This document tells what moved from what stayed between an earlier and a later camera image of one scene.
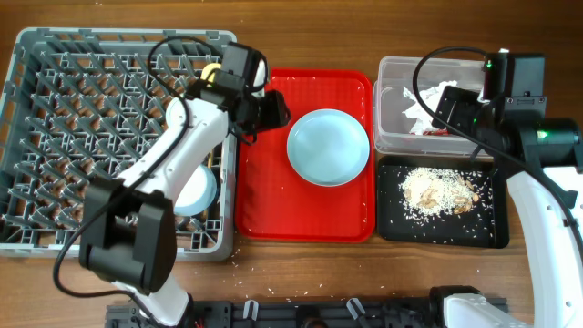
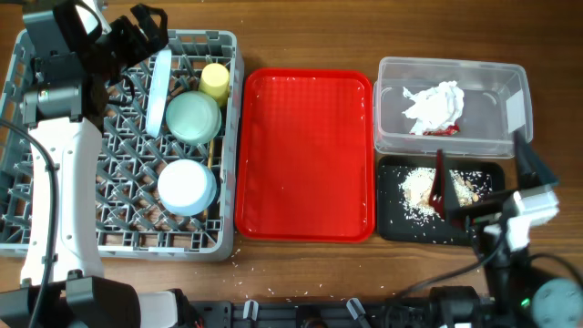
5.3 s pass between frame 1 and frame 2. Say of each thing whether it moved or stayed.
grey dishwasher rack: stayed
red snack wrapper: stayed
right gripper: moved
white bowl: stayed
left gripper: moved
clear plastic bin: stayed
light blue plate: moved
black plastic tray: stayed
